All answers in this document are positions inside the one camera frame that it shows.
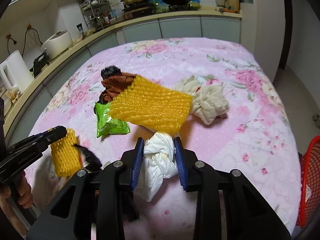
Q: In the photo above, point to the white plastic bag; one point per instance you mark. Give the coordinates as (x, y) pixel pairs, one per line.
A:
(158, 164)

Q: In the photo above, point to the pink floral quilt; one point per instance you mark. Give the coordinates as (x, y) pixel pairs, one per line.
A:
(248, 156)

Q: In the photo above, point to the yellow foam net roll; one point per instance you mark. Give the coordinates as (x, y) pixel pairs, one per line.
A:
(65, 154)

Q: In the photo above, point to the cream cloth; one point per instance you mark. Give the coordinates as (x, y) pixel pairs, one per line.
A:
(208, 100)

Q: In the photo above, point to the brown and black bag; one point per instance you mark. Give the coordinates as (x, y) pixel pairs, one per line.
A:
(114, 82)

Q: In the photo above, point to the white electric kettle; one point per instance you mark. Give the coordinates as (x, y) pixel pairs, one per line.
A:
(15, 73)

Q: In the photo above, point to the yellow foam net sheet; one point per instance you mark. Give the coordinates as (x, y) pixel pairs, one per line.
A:
(148, 104)

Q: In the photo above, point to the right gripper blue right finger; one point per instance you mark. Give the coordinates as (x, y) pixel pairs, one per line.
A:
(181, 163)

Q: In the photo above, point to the green snack wrapper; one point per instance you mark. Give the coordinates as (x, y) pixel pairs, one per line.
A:
(106, 125)

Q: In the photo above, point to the metal spice rack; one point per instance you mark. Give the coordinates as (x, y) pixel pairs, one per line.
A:
(95, 13)

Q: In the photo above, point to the red plastic mesh basket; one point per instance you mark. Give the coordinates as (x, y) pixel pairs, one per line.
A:
(309, 202)

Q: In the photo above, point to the white rice cooker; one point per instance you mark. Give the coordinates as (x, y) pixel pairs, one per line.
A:
(57, 44)

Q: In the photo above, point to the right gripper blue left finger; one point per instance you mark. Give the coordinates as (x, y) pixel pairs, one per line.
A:
(139, 154)

